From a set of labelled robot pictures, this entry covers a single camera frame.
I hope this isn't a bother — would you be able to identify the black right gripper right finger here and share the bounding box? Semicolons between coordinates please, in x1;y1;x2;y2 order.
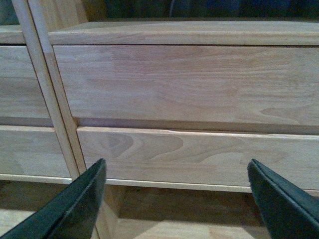
247;159;319;239

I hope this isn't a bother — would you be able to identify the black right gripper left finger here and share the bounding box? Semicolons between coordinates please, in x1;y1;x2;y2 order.
2;159;106;239

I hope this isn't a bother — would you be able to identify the light wooden bookshelf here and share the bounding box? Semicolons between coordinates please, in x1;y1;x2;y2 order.
0;0;319;239

